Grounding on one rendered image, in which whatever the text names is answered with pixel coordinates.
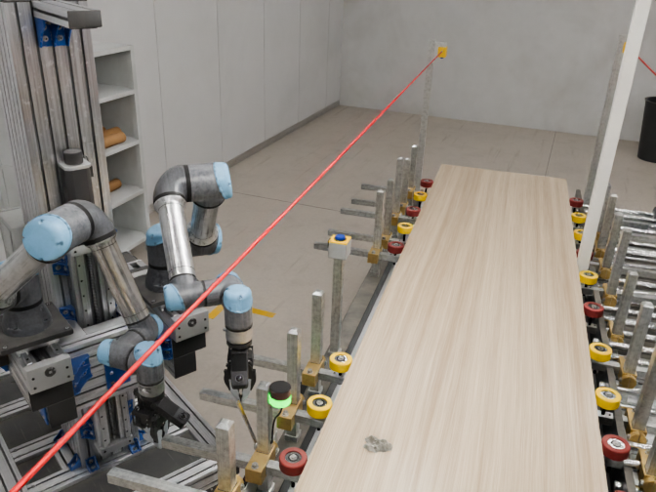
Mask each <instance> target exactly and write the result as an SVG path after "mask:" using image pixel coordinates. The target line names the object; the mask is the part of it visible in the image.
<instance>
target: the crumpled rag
mask: <svg viewBox="0 0 656 492"><path fill-rule="evenodd" d="M364 440H365V441H366V442H367V443H366V444H364V445H363V446H362V447H363V448H365V449H367V451H372V452H374V453H376V454H377V453H378V452H387V451H391V450H392V445H391V443H388V441H387V440H386V439H383V438H382V439H379V438H377V437H376V436H374V435H369V436H367V437H365V439H364Z"/></svg>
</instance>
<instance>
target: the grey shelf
mask: <svg viewBox="0 0 656 492"><path fill-rule="evenodd" d="M93 50H94V58H95V66H96V74H97V82H98V91H99V99H100V108H101V116H102V125H103V126H104V127H105V128H106V129H110V128H113V127H119V128H120V129H121V131H122V132H123V133H124V134H125V135H126V141H125V142H124V143H119V144H116V145H114V146H111V147H108V148H106V149H105V156H106V165H107V172H108V180H109V181H111V180H113V179H119V180H120V181H121V183H122V186H121V187H119V188H117V189H115V190H114V191H112V192H111V193H110V197H111V206H112V214H113V221H114V228H115V229H116V230H117V234H116V237H115V238H116V241H117V243H118V246H119V248H120V250H121V251H125V250H128V251H130V250H131V249H133V248H135V247H136V246H138V245H139V244H141V243H143V242H144V247H145V249H146V244H145V241H146V236H145V235H146V232H147V230H148V229H149V228H150V221H149V211H148V200H147V189H146V178H145V167H144V148H143V137H142V126H141V116H140V105H139V94H138V83H137V73H136V63H135V52H134V45H129V44H119V43H109V42H101V41H93ZM0 187H1V192H2V197H3V202H4V208H5V209H9V208H14V207H19V206H20V205H21V203H20V198H19V192H18V187H17V182H16V176H15V171H14V165H13V160H12V155H11V150H10V145H9V139H8V134H7V128H6V123H5V118H4V112H3V107H2V102H1V97H0ZM146 251H147V250H146Z"/></svg>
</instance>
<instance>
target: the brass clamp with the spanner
mask: <svg viewBox="0 0 656 492"><path fill-rule="evenodd" d="M278 452H279V448H278V445H277V443H276V442H275V441H273V443H272V447H271V449H270V451H269V453H268V454H266V453H262V452H258V451H257V449H256V450H255V452H254V454H253V456H252V457H251V459H250V461H249V463H248V464H247V466H246V468H245V481H247V482H250V483H254V484H258V485H262V484H263V482H264V480H265V478H266V476H267V473H266V466H267V463H268V461H269V460H273V461H274V460H275V454H276V453H278ZM254 462H257V463H258V465H259V467H258V468H257V469H256V470H253V469H252V468H251V466H252V463H254Z"/></svg>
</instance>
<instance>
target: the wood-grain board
mask: <svg viewBox="0 0 656 492"><path fill-rule="evenodd" d="M369 435H374V436H376V437H377V438H379V439H382V438H383V439H386V440H387V441H388V443H391V445H392V450H391V451H387V452H378V453H377V454H376V453H374V452H372V451H367V449H365V448H363V447H362V446H363V445H364V444H366V443H367V442H366V441H365V440H364V439H365V437H367V436H369ZM294 492H608V488H607V481H606V473H605V466H604V459H603V452H602V444H601V437H600V429H599V422H598V415H597V408H596V400H595V386H594V379H593V371H592V364H591V357H590V350H589V342H588V335H587V327H586V320H585V313H584V306H583V298H582V291H581V283H580V276H579V269H578V265H577V254H576V247H575V239H574V232H573V224H572V218H571V210H570V203H569V195H568V188H567V180H566V179H559V178H551V177H543V176H535V175H526V174H519V173H511V172H503V171H494V170H486V169H478V168H471V167H462V166H454V165H446V164H441V166H440V168H439V171H438V173H437V175H436V177H435V179H434V182H433V184H432V186H431V188H430V192H429V194H428V196H427V198H426V201H425V203H424V205H423V207H422V209H421V212H420V214H419V216H418V218H417V220H416V222H415V224H414V226H413V228H412V230H411V233H410V235H409V237H408V239H407V242H406V244H405V246H404V248H403V250H402V253H401V255H400V257H399V259H398V261H397V264H396V266H395V268H394V270H393V273H392V275H391V277H390V279H389V283H388V285H387V287H386V289H385V291H384V294H383V296H382V298H381V299H380V301H379V304H378V306H377V308H376V310H375V313H374V315H373V317H372V319H371V321H370V324H369V326H368V328H367V330H366V332H365V335H364V337H363V339H362V341H361V343H360V346H359V348H358V350H357V352H356V355H355V357H354V359H353V361H352V363H351V366H350V368H349V369H348V372H347V375H346V377H345V379H344V381H343V383H342V386H341V388H340V390H339V392H338V395H337V397H336V399H335V401H334V403H333V406H332V408H331V410H330V412H329V414H328V417H327V419H326V421H325V423H324V425H323V428H322V430H321V432H320V434H319V437H318V438H317V440H316V442H315V444H314V447H313V449H312V451H311V453H310V455H309V458H308V460H307V463H306V466H305V468H304V470H303V472H302V474H301V477H300V479H299V481H298V483H297V485H296V488H295V490H294Z"/></svg>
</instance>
